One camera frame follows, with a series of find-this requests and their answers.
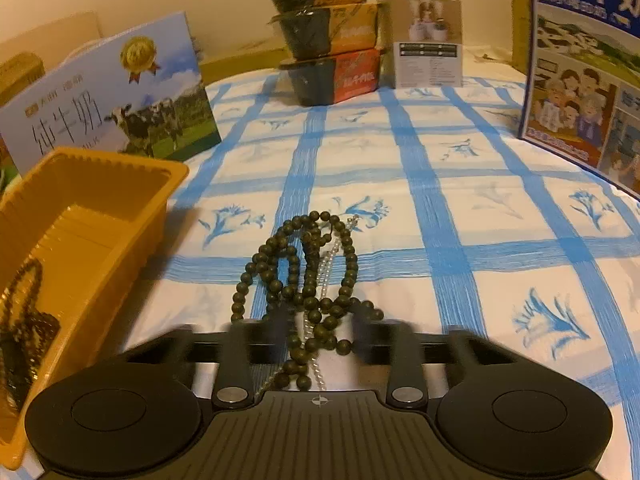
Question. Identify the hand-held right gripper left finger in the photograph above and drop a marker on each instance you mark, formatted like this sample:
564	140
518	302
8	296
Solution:
232	370

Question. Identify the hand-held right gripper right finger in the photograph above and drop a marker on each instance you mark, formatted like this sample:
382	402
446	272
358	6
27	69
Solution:
400	370

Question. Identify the yellow plastic tray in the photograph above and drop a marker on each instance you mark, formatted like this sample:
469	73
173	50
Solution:
75	240

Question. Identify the blue checked white sheet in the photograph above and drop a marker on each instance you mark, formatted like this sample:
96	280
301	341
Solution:
450	210

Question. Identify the black bowl red label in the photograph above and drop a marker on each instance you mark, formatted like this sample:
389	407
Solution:
315	80

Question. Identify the white blue milk carton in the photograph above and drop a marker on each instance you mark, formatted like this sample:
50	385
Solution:
100	85

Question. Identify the small white box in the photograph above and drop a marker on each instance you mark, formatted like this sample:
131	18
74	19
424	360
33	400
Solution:
425	45

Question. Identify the blue cartoon milk box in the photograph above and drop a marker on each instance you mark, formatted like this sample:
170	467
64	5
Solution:
575	85

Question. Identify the black bowl orange label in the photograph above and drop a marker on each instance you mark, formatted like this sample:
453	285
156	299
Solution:
310	30

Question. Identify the brown cardboard box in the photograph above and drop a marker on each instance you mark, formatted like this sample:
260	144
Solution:
22	80

